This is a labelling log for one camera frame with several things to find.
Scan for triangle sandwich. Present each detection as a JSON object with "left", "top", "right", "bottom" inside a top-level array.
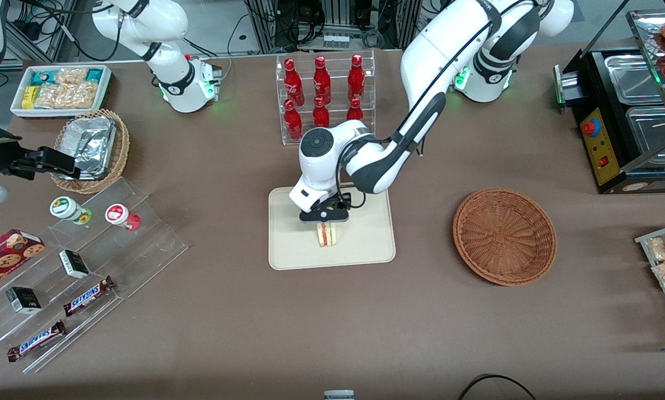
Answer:
[{"left": 317, "top": 222, "right": 340, "bottom": 248}]

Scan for cream plastic tray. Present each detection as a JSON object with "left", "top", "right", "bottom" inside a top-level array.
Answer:
[{"left": 268, "top": 187, "right": 396, "bottom": 271}]

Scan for tan wicker basket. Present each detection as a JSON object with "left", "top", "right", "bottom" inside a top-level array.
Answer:
[{"left": 50, "top": 109, "right": 130, "bottom": 194}]

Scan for brown round wicker basket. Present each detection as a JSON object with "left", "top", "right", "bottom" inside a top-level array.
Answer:
[{"left": 453, "top": 188, "right": 558, "bottom": 286}]

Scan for tray of wrapped pastries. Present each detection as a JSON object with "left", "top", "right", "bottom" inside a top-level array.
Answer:
[{"left": 635, "top": 221, "right": 665, "bottom": 339}]

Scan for aluminium foil containers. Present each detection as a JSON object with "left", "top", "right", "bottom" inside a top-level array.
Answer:
[{"left": 60, "top": 116, "right": 117, "bottom": 180}]

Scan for green lid yoghurt cup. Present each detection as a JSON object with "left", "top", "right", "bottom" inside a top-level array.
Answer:
[{"left": 50, "top": 196, "right": 93, "bottom": 226}]

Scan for white rectangular snack bin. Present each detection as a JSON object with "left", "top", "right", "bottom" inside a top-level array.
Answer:
[{"left": 10, "top": 64, "right": 112, "bottom": 119}]

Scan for large clear bag of crackers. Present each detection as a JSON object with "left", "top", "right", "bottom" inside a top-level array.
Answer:
[{"left": 35, "top": 82, "right": 99, "bottom": 109}]

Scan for clear acrylic bottle rack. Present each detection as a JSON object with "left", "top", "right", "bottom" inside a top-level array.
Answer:
[{"left": 276, "top": 50, "right": 376, "bottom": 146}]

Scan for red lid yoghurt cup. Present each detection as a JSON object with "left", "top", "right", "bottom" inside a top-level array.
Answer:
[{"left": 105, "top": 204, "right": 141, "bottom": 231}]

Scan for small clear bag of crackers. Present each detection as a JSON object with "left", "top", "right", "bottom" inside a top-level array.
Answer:
[{"left": 54, "top": 67, "right": 89, "bottom": 86}]

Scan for red cookie box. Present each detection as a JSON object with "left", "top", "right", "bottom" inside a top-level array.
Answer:
[{"left": 0, "top": 229, "right": 46, "bottom": 295}]

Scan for small black carton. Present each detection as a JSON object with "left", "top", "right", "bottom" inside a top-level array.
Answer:
[
  {"left": 59, "top": 249, "right": 91, "bottom": 279},
  {"left": 6, "top": 287, "right": 42, "bottom": 315}
]

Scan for clear acrylic stepped display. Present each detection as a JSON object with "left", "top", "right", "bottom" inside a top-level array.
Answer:
[{"left": 0, "top": 177, "right": 188, "bottom": 374}]

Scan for Snickers chocolate bar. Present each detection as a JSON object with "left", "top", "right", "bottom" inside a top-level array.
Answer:
[
  {"left": 7, "top": 320, "right": 66, "bottom": 362},
  {"left": 63, "top": 276, "right": 116, "bottom": 317}
]

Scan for black food warmer appliance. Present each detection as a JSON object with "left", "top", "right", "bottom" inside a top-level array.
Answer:
[{"left": 553, "top": 0, "right": 665, "bottom": 195}]

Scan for steel warmer pan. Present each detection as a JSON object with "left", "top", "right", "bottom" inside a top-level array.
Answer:
[
  {"left": 604, "top": 54, "right": 665, "bottom": 105},
  {"left": 626, "top": 106, "right": 665, "bottom": 156}
]

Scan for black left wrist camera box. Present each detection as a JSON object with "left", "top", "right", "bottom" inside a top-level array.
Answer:
[{"left": 337, "top": 191, "right": 367, "bottom": 211}]

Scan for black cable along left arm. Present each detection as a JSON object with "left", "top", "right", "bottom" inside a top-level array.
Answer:
[{"left": 335, "top": 0, "right": 538, "bottom": 207}]

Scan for black looped cable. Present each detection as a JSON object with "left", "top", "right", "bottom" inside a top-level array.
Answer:
[{"left": 457, "top": 374, "right": 538, "bottom": 400}]

